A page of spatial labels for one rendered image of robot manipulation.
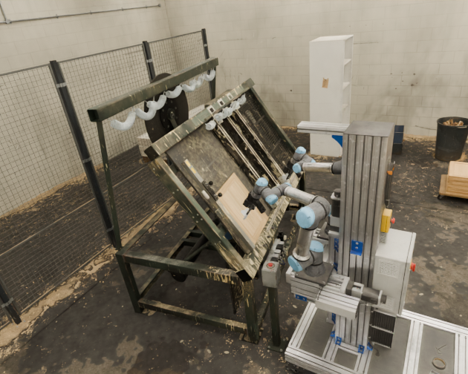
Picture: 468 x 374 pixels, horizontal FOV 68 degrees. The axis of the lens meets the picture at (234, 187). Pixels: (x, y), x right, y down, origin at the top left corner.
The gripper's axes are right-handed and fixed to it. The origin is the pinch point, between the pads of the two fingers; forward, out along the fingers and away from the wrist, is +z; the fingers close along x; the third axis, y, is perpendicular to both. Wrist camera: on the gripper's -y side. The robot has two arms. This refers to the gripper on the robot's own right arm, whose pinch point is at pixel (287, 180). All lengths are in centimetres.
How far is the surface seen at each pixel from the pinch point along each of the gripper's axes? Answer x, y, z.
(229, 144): -8, 66, 6
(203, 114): 7, 95, -17
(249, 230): 40, 2, 39
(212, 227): 81, 23, 18
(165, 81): 0, 147, -20
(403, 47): -488, -9, -47
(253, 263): 65, -17, 42
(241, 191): 16.0, 30.9, 27.0
